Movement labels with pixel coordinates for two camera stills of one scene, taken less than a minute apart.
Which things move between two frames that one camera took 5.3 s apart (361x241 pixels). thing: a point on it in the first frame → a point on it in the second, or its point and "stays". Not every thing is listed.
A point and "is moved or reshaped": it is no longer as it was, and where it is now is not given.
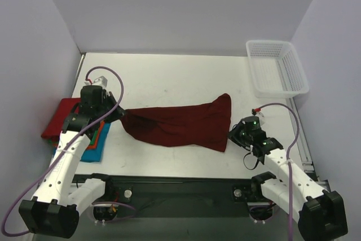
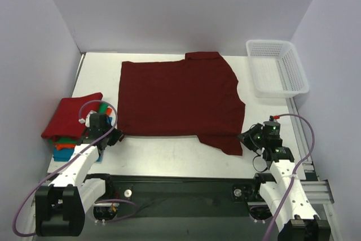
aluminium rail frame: (307, 161) stays
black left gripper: (111, 105) → (113, 136)
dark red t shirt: (206, 124) is moved or reshaped
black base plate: (127, 196) stays
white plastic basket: (276, 70) stays
